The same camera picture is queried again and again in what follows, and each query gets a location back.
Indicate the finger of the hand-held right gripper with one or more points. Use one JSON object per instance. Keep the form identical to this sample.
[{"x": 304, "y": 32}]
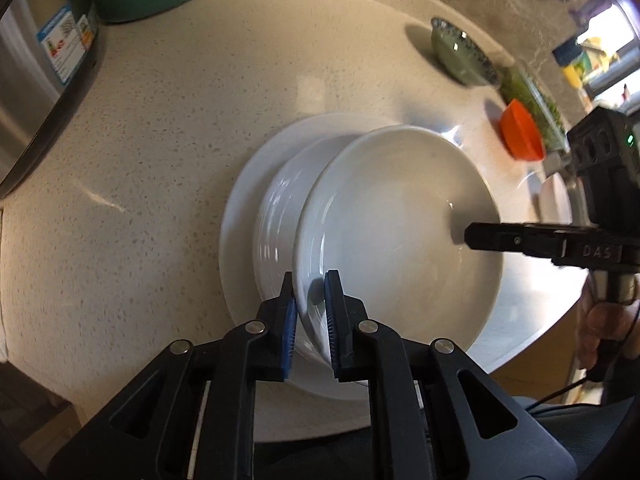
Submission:
[{"x": 505, "y": 240}]

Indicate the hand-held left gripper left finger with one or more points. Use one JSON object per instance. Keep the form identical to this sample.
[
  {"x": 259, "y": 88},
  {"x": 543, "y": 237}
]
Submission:
[{"x": 290, "y": 330}]

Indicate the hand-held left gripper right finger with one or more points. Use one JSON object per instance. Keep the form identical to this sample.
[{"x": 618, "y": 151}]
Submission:
[{"x": 332, "y": 330}]

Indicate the white bowl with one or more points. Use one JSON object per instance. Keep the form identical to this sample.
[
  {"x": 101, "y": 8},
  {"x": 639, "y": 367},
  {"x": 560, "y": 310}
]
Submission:
[{"x": 552, "y": 200}]

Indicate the large white plate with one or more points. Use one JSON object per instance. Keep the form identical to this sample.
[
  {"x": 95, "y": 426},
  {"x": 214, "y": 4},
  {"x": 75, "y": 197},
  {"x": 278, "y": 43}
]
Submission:
[{"x": 240, "y": 240}]

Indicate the orange bowl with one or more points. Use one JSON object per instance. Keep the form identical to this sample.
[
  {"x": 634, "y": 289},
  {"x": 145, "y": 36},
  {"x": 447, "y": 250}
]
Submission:
[{"x": 520, "y": 130}]

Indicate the small white plate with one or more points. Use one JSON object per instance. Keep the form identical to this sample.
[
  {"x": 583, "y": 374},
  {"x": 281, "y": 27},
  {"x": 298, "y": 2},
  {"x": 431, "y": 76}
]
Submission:
[{"x": 395, "y": 240}]

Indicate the deep white plate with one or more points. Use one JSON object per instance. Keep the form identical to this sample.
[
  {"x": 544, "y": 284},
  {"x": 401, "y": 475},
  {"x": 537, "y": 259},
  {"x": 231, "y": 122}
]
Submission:
[{"x": 280, "y": 220}]

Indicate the blue patterned green bowl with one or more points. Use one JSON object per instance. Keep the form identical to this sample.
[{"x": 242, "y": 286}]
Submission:
[{"x": 460, "y": 55}]

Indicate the person's right hand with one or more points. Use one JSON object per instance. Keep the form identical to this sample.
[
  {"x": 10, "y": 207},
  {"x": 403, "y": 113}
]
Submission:
[{"x": 597, "y": 330}]

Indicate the clear glass bowl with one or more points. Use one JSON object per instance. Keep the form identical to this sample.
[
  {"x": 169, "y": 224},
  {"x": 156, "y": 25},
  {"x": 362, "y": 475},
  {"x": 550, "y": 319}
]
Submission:
[{"x": 547, "y": 110}]

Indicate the yellow dish soap bottle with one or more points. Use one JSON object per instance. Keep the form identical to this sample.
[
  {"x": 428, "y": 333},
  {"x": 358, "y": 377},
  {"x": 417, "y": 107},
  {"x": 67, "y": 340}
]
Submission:
[{"x": 585, "y": 66}]

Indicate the pile of leafy greens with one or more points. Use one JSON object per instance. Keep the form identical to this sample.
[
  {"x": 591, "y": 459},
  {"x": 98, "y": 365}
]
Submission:
[{"x": 530, "y": 92}]

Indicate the blue utensil holder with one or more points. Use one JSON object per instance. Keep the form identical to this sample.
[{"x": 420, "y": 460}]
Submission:
[{"x": 565, "y": 50}]

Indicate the purple peeler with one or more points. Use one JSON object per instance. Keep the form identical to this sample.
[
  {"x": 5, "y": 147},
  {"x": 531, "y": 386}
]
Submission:
[{"x": 590, "y": 7}]

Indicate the silver appliance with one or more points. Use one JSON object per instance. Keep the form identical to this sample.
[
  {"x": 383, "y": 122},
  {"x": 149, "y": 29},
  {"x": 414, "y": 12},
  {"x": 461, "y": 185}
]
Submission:
[{"x": 25, "y": 85}]

